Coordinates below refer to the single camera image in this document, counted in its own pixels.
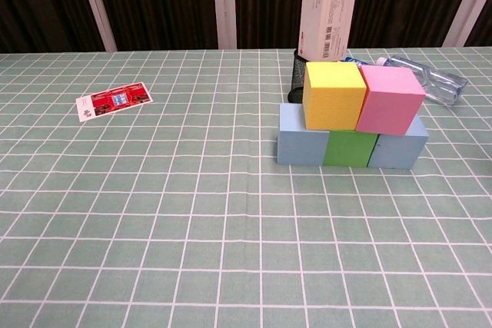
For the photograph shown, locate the light blue foam cube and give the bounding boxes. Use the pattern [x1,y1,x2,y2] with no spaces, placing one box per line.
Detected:
[277,102,331,166]
[367,115,430,171]

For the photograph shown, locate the yellow foam cube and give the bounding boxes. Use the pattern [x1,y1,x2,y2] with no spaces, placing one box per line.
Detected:
[302,61,367,132]

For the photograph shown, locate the green foam cube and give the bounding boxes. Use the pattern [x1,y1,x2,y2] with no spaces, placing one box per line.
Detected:
[323,130,380,168]

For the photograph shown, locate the pink foam cube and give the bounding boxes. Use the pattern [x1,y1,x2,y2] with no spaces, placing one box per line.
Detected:
[355,65,427,137]

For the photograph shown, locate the black mesh pen holder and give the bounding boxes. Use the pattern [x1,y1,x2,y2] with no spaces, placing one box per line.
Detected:
[287,49,308,103]

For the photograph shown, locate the green checked tablecloth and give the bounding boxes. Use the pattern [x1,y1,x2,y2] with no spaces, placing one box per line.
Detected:
[0,48,492,328]

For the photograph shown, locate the blue white toothpaste tube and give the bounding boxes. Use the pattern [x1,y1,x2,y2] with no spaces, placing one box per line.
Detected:
[338,55,376,67]

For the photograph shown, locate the red white printed card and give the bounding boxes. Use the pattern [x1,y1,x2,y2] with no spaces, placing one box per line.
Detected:
[75,81,155,123]

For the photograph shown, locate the white cardboard carton box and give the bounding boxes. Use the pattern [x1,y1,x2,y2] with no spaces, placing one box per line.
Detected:
[298,0,359,63]

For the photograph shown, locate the clear plastic water bottle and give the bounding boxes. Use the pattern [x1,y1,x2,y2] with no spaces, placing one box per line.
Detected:
[375,55,469,107]

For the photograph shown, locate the white partition frame post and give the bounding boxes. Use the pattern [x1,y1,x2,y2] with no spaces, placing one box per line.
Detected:
[211,0,238,51]
[441,0,492,48]
[74,0,118,52]

